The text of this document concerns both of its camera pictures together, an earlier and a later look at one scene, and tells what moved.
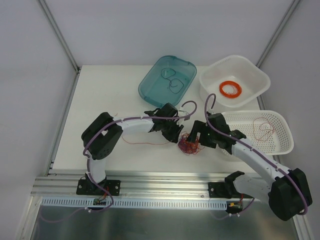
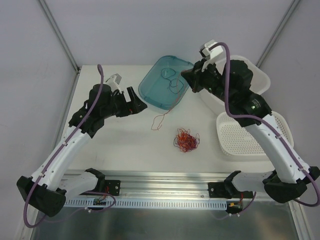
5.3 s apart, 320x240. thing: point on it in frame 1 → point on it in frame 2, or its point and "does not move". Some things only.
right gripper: x=202 y=135 → x=199 y=78
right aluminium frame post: x=277 y=33 does not move
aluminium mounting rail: x=134 y=183 does not move
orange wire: x=144 y=142 → x=158 y=121
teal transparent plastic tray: x=167 y=81 does not move
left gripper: x=172 y=132 → x=128 y=104
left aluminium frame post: x=59 y=34 does not move
